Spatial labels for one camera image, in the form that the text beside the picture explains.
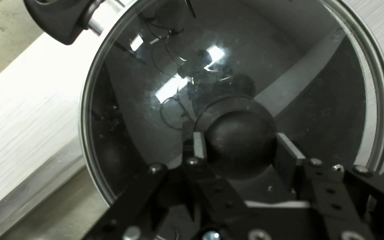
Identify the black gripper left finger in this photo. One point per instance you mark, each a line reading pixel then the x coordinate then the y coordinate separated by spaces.
pixel 192 195

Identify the glass lid with black knob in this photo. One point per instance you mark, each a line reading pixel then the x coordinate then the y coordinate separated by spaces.
pixel 125 111

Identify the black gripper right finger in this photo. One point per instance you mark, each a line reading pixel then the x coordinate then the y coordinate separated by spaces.
pixel 343 202

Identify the stainless steel sink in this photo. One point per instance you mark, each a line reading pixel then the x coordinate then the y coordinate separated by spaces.
pixel 53 214

